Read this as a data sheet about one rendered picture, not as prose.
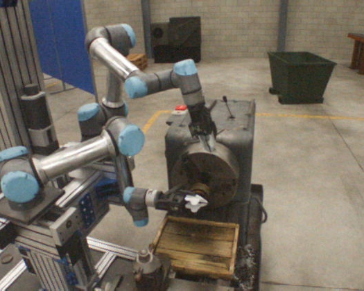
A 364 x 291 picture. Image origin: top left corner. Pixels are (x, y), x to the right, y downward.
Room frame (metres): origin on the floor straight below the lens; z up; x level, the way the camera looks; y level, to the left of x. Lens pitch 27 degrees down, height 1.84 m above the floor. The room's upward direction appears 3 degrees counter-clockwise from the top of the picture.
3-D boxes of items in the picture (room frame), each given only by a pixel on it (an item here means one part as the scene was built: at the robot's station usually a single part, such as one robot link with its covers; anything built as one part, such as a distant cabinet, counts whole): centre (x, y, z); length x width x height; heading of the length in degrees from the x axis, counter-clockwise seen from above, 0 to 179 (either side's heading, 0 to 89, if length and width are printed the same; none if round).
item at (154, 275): (0.64, 0.13, 1.07); 0.07 x 0.07 x 0.10; 75
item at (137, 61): (9.23, 1.52, 0.22); 1.25 x 0.86 x 0.44; 170
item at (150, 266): (0.63, 0.13, 1.13); 0.08 x 0.08 x 0.03
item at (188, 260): (0.94, -0.03, 0.89); 0.36 x 0.30 x 0.04; 75
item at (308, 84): (5.74, -2.39, 0.43); 1.34 x 0.94 x 0.85; 179
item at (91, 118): (1.41, 0.47, 1.33); 0.13 x 0.12 x 0.14; 131
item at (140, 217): (1.07, 0.22, 0.98); 0.11 x 0.08 x 0.11; 31
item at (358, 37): (8.47, -5.49, 0.50); 1.61 x 0.44 x 1.00; 167
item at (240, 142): (1.59, -0.19, 1.06); 0.59 x 0.48 x 0.39; 165
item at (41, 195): (0.94, 0.65, 1.21); 0.15 x 0.15 x 0.10
